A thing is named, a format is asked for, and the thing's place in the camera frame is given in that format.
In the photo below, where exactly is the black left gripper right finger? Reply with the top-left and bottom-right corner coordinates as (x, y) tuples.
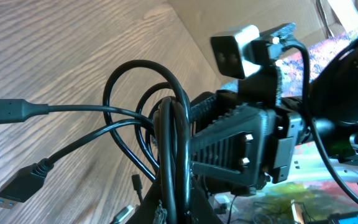
(186, 184), (223, 224)

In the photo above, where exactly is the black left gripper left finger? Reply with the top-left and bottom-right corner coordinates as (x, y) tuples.
(134, 181), (167, 224)

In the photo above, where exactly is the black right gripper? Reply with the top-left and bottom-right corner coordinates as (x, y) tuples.
(190, 65), (306, 186)

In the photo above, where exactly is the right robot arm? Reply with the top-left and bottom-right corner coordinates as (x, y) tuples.
(191, 39), (358, 193)

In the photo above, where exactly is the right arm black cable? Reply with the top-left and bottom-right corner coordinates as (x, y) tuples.
(286, 40), (358, 217)

